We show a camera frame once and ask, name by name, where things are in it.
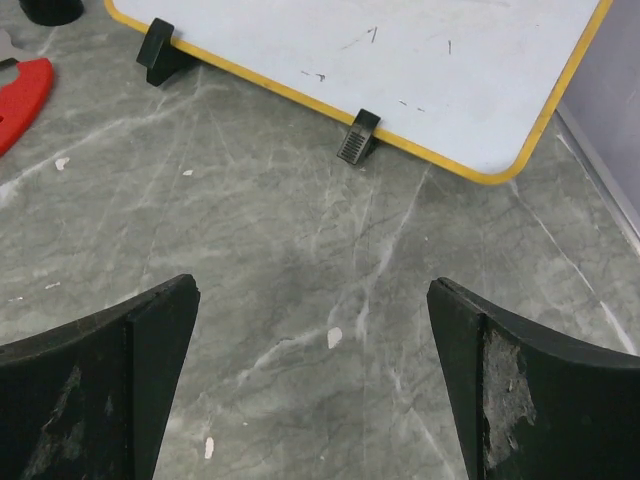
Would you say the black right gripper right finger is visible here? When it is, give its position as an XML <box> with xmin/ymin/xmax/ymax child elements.
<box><xmin>427</xmin><ymin>277</ymin><xmax>639</xmax><ymax>479</ymax></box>

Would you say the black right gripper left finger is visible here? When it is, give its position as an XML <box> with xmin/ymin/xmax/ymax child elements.
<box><xmin>1</xmin><ymin>274</ymin><xmax>200</xmax><ymax>479</ymax></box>

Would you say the red handled metal key holder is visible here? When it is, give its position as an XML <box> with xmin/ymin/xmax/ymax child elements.
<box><xmin>1</xmin><ymin>29</ymin><xmax>54</xmax><ymax>155</ymax></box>

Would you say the black whiteboard foot right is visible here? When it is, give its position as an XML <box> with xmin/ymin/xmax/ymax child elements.
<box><xmin>337</xmin><ymin>109</ymin><xmax>380</xmax><ymax>165</ymax></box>

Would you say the black whiteboard foot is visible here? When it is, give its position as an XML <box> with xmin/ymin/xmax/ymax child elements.
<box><xmin>136</xmin><ymin>18</ymin><xmax>196</xmax><ymax>87</ymax></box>
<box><xmin>337</xmin><ymin>109</ymin><xmax>380</xmax><ymax>165</ymax></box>

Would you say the yellow framed whiteboard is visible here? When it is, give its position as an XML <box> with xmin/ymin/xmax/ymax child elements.
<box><xmin>106</xmin><ymin>1</ymin><xmax>610</xmax><ymax>184</ymax></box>

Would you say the black whiteboard foot left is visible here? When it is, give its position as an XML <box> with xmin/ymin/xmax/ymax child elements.
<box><xmin>136</xmin><ymin>18</ymin><xmax>196</xmax><ymax>87</ymax></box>

